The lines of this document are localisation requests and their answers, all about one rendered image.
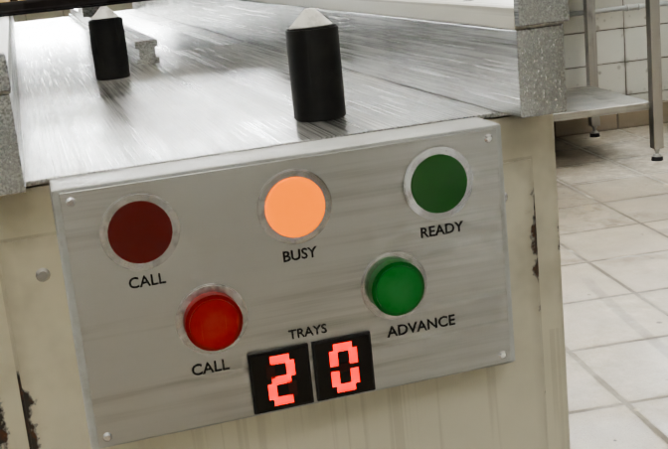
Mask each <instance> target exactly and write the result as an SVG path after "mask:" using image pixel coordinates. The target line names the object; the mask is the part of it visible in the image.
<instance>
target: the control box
mask: <svg viewBox="0 0 668 449"><path fill-rule="evenodd" d="M439 154H443V155H448V156H451V157H453V158H455V159H456V160H458V161H459V162H460V163H461V165H462V166H463V168H464V170H465V173H466V176H467V187H466V191H465V194H464V196H463V198H462V200H461V201H460V202H459V204H458V205H457V206H455V207H454V208H453V209H451V210H450V211H447V212H444V213H438V214H437V213H431V212H428V211H426V210H424V209H423V208H421V207H420V206H419V205H418V203H417V202H416V200H415V199H414V196H413V193H412V178H413V175H414V172H415V170H416V168H417V167H418V165H419V164H420V163H421V162H422V161H423V160H425V159H426V158H428V157H430V156H433V155H439ZM291 177H302V178H306V179H308V180H310V181H312V182H313V183H315V184H316V185H317V186H318V187H319V189H320V190H321V192H322V194H323V197H324V200H325V212H324V216H323V218H322V220H321V222H320V224H319V225H318V226H317V228H316V229H314V230H313V231H312V232H310V233H309V234H306V235H304V236H300V237H288V236H284V235H281V234H279V233H278V232H276V231H275V230H274V229H273V228H272V227H271V226H270V224H269V223H268V221H267V218H266V215H265V202H266V198H267V196H268V194H269V192H270V191H271V189H272V188H273V187H274V186H275V185H276V184H277V183H279V182H280V181H282V180H284V179H287V178H291ZM49 189H50V195H51V201H52V208H53V214H54V220H55V226H56V232H57V239H58V245H59V251H60V257H61V263H62V270H63V275H64V281H65V287H66V294H67V300H68V306H69V312H70V318H71V325H72V331H73V337H74V343H75V349H76V356H77V362H78V368H79V374H80V381H81V387H82V393H83V404H84V411H85V417H86V423H87V429H88V435H89V441H90V447H91V448H92V449H101V448H106V447H110V446H115V445H120V444H125V443H129V442H134V441H139V440H144V439H148V438H153V437H158V436H163V435H167V434H172V433H177V432H182V431H186V430H191V429H196V428H201V427H205V426H210V425H215V424H220V423H225V422H229V421H234V420H239V419H244V418H248V417H253V416H258V415H263V414H267V413H272V412H277V411H281V410H285V409H290V408H295V407H300V406H304V405H309V404H314V403H319V402H323V401H328V400H333V399H338V398H342V397H347V396H352V395H357V394H361V393H366V392H371V391H376V390H380V389H385V388H390V387H395V386H399V385H404V384H409V383H414V382H418V381H423V380H428V379H433V378H438V377H442V376H447V375H452V374H460V373H465V372H470V371H475V370H479V369H484V368H489V367H494V366H498V365H503V364H508V363H513V362H515V347H514V331H513V315H512V299H511V283H510V267H509V252H508V236H507V221H506V205H505V189H504V173H503V157H502V141H501V126H500V124H499V123H496V122H492V121H489V120H486V119H482V118H479V117H471V118H464V119H457V120H450V121H444V122H437V123H431V124H424V125H417V126H411V127H404V128H397V129H390V130H383V131H377V132H370V133H363V134H356V135H349V136H343V137H336V138H329V139H322V140H315V141H309V142H302V143H295V144H288V145H281V146H275V147H268V148H261V149H254V150H248V151H242V152H235V153H228V154H221V155H214V156H208V157H201V158H194V159H187V160H180V161H174V162H167V163H160V164H153V165H146V166H140V167H133V168H126V169H119V170H112V171H106V172H99V173H92V174H85V175H78V176H72V177H65V178H59V179H52V180H50V181H49ZM137 201H145V202H150V203H153V204H155V205H157V206H159V207H160V208H161V209H163V210H164V211H165V213H166V214H167V215H168V217H169V218H170V221H171V224H172V229H173V233H172V239H171V242H170V244H169V246H168V248H167V249H166V251H165V252H164V253H163V254H162V255H161V256H159V257H158V258H156V259H155V260H152V261H150V262H146V263H132V262H128V261H126V260H124V259H122V258H120V257H119V256H118V255H117V254H116V253H115V252H114V251H113V249H112V248H111V246H110V244H109V241H108V234H107V232H108V226H109V223H110V220H111V218H112V217H113V215H114V214H115V213H116V212H117V211H118V210H119V209H120V208H121V207H123V206H125V205H127V204H129V203H132V202H137ZM391 259H403V260H406V261H408V262H409V263H411V264H412V265H414V266H415V267H416V268H417V269H418V270H419V271H420V273H421V275H422V277H423V280H424V292H423V296H422V298H421V300H420V302H419V303H418V305H417V306H416V307H415V308H414V309H413V310H411V311H410V312H409V313H407V314H404V315H400V316H392V315H388V314H385V313H384V312H382V311H381V310H380V309H379V308H377V307H376V306H375V305H374V303H373V302H372V301H371V298H370V296H369V291H368V285H369V280H370V278H371V275H372V273H373V272H374V270H375V269H376V268H377V267H378V266H379V265H380V264H382V263H383V262H385V261H387V260H391ZM207 292H221V293H225V294H227V295H229V296H230V297H232V298H233V299H234V300H235V301H236V303H237V304H238V306H239V307H240V309H241V311H242V314H243V322H244V323H243V328H242V331H241V333H240V335H239V336H238V338H237V339H236V340H235V341H234V342H233V343H232V344H231V345H230V346H228V347H226V348H224V349H222V350H219V351H205V350H202V349H200V348H198V347H196V346H195V345H194V344H193V343H192V342H191V341H190V340H189V338H188V336H187V334H186V332H185V329H184V322H183V319H184V314H185V311H186V309H187V307H188V305H189V304H190V303H191V302H192V301H193V300H194V299H195V298H196V297H198V296H199V295H201V294H204V293H207ZM349 341H352V348H353V347H357V354H358V362H357V363H354V368H355V367H359V374H360V382H356V389H354V390H349V391H344V392H339V393H338V391H337V386H336V387H332V378H331V372H335V367H333V368H330V360H329V352H333V345H334V344H339V343H344V342H349ZM283 354H289V359H290V360H292V359H294V364H295V373H296V374H295V375H292V376H291V380H293V379H296V382H297V391H298V395H294V396H293V397H294V402H291V403H287V404H283V405H278V406H275V405H274V400H269V395H268V386H267V385H268V384H272V379H270V380H267V378H266V369H265V365H267V364H270V362H269V357H273V356H278V355H283Z"/></svg>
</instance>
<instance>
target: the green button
mask: <svg viewBox="0 0 668 449"><path fill-rule="evenodd" d="M368 291H369V296H370V298H371V301H372V302H373V303H374V305H375V306H376V307H377V308H379V309H380V310H381V311H382V312H384V313H385V314H388V315H392V316H400V315H404V314H407V313H409V312H410V311H411V310H413V309H414V308H415V307H416V306H417V305H418V303H419V302H420V300H421V298H422V296H423V292H424V280H423V277H422V275H421V273H420V271H419V270H418V269H417V268H416V267H415V266H414V265H412V264H411V263H409V262H408V261H406V260H403V259H391V260H387V261H385V262H383V263H382V264H380V265H379V266H378V267H377V268H376V269H375V270H374V272H373V273H372V275H371V278H370V280H369V285H368Z"/></svg>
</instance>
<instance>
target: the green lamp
mask: <svg viewBox="0 0 668 449"><path fill-rule="evenodd" d="M466 187H467V176H466V173H465V170H464V168H463V166H462V165H461V163H460V162H459V161H458V160H456V159H455V158H453V157H451V156H448V155H443V154H439V155H433V156H430V157H428V158H426V159H425V160H423V161H422V162H421V163H420V164H419V165H418V166H417V168H416V170H415V172H414V175H413V178H412V193H413V196H414V199H415V200H416V202H417V204H418V205H419V206H420V207H421V208H423V209H424V210H426V211H428V212H431V213H437V214H438V213H444V212H447V211H450V210H451V209H453V208H454V207H455V206H457V205H458V204H459V202H460V201H461V200H462V198H463V196H464V194H465V191H466Z"/></svg>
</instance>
